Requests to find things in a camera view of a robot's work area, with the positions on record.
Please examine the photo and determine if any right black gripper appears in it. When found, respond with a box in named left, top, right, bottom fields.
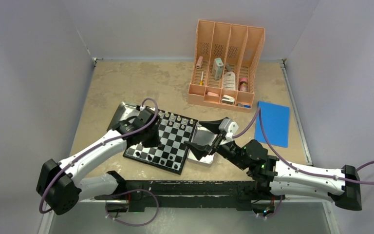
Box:
left=184, top=118, right=248, bottom=171

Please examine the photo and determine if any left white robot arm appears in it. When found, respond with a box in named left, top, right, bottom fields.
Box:
left=36, top=106, right=160, bottom=215

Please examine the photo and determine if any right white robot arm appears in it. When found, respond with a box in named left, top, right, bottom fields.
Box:
left=195, top=117, right=362, bottom=211

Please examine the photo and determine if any black white chess board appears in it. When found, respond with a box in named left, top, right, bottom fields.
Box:
left=123, top=110, right=198, bottom=175

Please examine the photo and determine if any metal tin with black pieces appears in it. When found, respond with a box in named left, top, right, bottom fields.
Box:
left=107, top=101, right=140, bottom=131

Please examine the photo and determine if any empty metal tin lid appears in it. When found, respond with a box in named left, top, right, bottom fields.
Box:
left=187, top=124, right=216, bottom=167

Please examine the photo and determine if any white stapler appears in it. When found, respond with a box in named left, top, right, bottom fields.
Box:
left=221, top=95, right=235, bottom=105

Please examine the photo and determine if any pink eraser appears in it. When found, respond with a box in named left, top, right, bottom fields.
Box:
left=207, top=92, right=219, bottom=97

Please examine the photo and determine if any yellow white pen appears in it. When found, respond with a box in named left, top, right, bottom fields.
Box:
left=200, top=71, right=204, bottom=86

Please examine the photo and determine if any white striped bottle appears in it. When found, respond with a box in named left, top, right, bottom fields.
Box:
left=222, top=72, right=236, bottom=91

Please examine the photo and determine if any pink tape roll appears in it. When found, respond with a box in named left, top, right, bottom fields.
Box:
left=239, top=77, right=248, bottom=92

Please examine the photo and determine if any white green small box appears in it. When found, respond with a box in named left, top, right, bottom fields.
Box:
left=212, top=57, right=224, bottom=80

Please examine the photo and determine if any blue notebook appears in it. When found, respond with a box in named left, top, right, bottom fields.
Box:
left=258, top=101, right=290, bottom=148

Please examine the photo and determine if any pink small tube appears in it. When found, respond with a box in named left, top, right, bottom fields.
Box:
left=196, top=56, right=203, bottom=69

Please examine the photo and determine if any peach plastic desk organizer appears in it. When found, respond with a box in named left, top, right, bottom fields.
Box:
left=188, top=20, right=265, bottom=112

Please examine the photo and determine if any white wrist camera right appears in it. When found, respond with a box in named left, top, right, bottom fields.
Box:
left=219, top=117, right=239, bottom=138

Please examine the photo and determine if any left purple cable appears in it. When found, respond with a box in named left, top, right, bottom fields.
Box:
left=38, top=98, right=159, bottom=215

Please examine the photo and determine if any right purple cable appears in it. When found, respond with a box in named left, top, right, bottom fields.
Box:
left=232, top=108, right=374, bottom=186

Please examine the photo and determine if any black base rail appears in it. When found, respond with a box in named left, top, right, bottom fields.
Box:
left=95, top=180, right=284, bottom=214

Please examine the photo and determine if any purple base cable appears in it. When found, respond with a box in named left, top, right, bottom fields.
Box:
left=105, top=189, right=159, bottom=227

